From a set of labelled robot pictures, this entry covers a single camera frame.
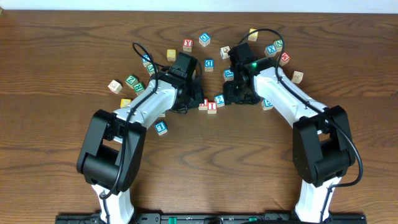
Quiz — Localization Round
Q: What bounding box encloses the red A block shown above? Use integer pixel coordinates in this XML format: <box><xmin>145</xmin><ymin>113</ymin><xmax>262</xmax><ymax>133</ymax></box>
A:
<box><xmin>198</xmin><ymin>98</ymin><xmax>208</xmax><ymax>110</ymax></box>

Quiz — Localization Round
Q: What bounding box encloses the blue 2 block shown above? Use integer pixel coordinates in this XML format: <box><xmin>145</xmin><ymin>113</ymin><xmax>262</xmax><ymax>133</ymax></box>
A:
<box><xmin>215</xmin><ymin>95</ymin><xmax>225</xmax><ymax>108</ymax></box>

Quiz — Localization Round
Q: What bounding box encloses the red I block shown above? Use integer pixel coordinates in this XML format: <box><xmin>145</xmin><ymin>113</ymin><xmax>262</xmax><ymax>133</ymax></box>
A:
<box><xmin>207</xmin><ymin>102</ymin><xmax>218</xmax><ymax>114</ymax></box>

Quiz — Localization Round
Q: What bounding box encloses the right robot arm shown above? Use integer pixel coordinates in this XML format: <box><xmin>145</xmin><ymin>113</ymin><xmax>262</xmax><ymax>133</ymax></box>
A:
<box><xmin>224</xmin><ymin>57</ymin><xmax>363</xmax><ymax>223</ymax></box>

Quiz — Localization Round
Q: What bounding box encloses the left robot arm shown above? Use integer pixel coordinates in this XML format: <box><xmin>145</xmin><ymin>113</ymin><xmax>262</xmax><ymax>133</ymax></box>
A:
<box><xmin>76</xmin><ymin>72</ymin><xmax>204</xmax><ymax>223</ymax></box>

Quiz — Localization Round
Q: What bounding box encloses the blue P block centre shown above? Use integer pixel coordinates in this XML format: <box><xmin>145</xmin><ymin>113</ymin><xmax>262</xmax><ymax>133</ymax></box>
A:
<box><xmin>223</xmin><ymin>69</ymin><xmax>234</xmax><ymax>82</ymax></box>

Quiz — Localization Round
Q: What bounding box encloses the blue p block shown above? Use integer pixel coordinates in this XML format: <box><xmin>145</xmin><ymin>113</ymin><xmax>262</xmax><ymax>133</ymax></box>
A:
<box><xmin>142</xmin><ymin>54</ymin><xmax>152</xmax><ymax>67</ymax></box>
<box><xmin>223</xmin><ymin>69</ymin><xmax>234</xmax><ymax>82</ymax></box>

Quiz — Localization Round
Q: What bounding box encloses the blue 5 block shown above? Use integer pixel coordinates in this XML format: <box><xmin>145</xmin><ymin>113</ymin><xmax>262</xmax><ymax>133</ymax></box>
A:
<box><xmin>261</xmin><ymin>99</ymin><xmax>274</xmax><ymax>111</ymax></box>

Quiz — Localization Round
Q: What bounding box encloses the blue D block middle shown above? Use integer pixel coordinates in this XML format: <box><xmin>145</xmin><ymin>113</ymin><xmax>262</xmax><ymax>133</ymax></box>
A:
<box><xmin>204</xmin><ymin>59</ymin><xmax>214</xmax><ymax>72</ymax></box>

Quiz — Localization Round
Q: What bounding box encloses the blue d block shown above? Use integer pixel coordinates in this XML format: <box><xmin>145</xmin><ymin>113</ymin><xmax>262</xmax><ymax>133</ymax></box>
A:
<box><xmin>199</xmin><ymin>32</ymin><xmax>211</xmax><ymax>47</ymax></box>
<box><xmin>204</xmin><ymin>59</ymin><xmax>214</xmax><ymax>72</ymax></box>

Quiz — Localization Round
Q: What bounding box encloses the white picture block centre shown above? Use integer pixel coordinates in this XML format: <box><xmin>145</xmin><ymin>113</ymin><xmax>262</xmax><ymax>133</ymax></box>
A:
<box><xmin>220</xmin><ymin>46</ymin><xmax>230</xmax><ymax>59</ymax></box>

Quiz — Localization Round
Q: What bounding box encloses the blue L block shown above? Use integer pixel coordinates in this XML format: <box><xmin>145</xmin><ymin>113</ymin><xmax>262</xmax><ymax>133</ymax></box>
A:
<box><xmin>154</xmin><ymin>121</ymin><xmax>168</xmax><ymax>136</ymax></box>

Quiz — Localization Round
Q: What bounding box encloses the yellow block top centre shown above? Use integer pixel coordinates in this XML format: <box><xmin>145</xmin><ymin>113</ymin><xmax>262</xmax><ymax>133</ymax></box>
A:
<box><xmin>167</xmin><ymin>49</ymin><xmax>177</xmax><ymax>62</ymax></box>

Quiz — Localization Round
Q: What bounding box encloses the yellow block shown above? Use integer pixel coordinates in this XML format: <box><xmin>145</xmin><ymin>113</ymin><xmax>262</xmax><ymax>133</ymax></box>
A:
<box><xmin>248</xmin><ymin>29</ymin><xmax>258</xmax><ymax>42</ymax></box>
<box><xmin>120</xmin><ymin>98</ymin><xmax>132</xmax><ymax>108</ymax></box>
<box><xmin>167</xmin><ymin>49</ymin><xmax>177</xmax><ymax>62</ymax></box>

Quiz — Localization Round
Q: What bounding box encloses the green V block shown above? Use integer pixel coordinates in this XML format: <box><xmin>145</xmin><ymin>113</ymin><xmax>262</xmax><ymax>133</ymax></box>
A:
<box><xmin>147</xmin><ymin>63</ymin><xmax>157</xmax><ymax>76</ymax></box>

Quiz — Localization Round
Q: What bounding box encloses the blue X block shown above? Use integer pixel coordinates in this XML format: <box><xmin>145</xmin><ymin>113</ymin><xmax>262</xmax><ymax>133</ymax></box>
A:
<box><xmin>264</xmin><ymin>45</ymin><xmax>277</xmax><ymax>57</ymax></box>

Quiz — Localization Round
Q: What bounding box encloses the red Y block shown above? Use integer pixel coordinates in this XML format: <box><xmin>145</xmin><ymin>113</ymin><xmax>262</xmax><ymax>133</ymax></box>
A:
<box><xmin>183</xmin><ymin>39</ymin><xmax>193</xmax><ymax>52</ymax></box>

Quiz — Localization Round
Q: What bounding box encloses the green R block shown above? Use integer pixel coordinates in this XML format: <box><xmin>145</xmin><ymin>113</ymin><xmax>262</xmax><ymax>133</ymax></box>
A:
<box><xmin>133</xmin><ymin>82</ymin><xmax>146</xmax><ymax>96</ymax></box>

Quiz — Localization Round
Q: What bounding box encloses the red M block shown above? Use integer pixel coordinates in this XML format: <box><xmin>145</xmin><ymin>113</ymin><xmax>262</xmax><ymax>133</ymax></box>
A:
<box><xmin>279</xmin><ymin>52</ymin><xmax>290</xmax><ymax>66</ymax></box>

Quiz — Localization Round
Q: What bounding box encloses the blue P block left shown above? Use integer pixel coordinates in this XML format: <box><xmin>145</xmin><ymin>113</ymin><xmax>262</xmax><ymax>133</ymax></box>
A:
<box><xmin>142</xmin><ymin>54</ymin><xmax>152</xmax><ymax>67</ymax></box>

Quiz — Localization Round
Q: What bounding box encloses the yellow block top right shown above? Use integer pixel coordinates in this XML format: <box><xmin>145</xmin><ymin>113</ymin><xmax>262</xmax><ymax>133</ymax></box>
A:
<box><xmin>248</xmin><ymin>29</ymin><xmax>258</xmax><ymax>42</ymax></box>

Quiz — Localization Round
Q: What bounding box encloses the blue D block top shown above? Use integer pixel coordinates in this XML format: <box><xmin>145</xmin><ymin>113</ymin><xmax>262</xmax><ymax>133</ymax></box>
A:
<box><xmin>199</xmin><ymin>32</ymin><xmax>211</xmax><ymax>47</ymax></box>

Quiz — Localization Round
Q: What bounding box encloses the white block right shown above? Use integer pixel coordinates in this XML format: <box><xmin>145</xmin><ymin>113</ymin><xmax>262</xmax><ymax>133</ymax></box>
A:
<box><xmin>291</xmin><ymin>71</ymin><xmax>303</xmax><ymax>84</ymax></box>

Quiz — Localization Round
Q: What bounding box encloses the green N block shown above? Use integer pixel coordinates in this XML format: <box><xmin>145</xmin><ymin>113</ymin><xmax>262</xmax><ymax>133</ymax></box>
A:
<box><xmin>273</xmin><ymin>39</ymin><xmax>283</xmax><ymax>52</ymax></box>

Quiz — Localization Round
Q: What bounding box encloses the green Z block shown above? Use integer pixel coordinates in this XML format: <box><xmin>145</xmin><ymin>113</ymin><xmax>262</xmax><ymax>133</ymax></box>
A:
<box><xmin>125</xmin><ymin>75</ymin><xmax>139</xmax><ymax>88</ymax></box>

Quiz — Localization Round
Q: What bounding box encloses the yellow block lower left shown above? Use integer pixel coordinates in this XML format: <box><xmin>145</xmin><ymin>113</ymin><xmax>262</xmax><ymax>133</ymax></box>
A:
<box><xmin>120</xmin><ymin>98</ymin><xmax>132</xmax><ymax>108</ymax></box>

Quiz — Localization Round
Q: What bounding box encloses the white block left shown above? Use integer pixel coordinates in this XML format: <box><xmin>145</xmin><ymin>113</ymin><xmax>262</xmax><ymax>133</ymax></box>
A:
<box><xmin>108</xmin><ymin>80</ymin><xmax>123</xmax><ymax>94</ymax></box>

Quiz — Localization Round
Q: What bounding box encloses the left black cable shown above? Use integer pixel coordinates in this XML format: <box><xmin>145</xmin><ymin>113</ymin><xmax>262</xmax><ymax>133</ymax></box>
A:
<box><xmin>98</xmin><ymin>42</ymin><xmax>203</xmax><ymax>224</ymax></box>

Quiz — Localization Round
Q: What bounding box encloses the black cable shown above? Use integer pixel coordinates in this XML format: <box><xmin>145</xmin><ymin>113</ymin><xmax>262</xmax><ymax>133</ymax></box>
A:
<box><xmin>98</xmin><ymin>42</ymin><xmax>203</xmax><ymax>224</ymax></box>
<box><xmin>238</xmin><ymin>28</ymin><xmax>364</xmax><ymax>223</ymax></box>

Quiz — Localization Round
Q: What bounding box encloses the right black cable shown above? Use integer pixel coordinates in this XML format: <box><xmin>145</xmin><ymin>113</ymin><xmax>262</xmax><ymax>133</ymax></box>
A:
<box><xmin>238</xmin><ymin>28</ymin><xmax>364</xmax><ymax>223</ymax></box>

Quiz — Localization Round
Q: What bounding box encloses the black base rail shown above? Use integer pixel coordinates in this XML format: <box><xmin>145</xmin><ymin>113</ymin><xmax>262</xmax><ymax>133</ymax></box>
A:
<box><xmin>55</xmin><ymin>212</ymin><xmax>367</xmax><ymax>224</ymax></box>

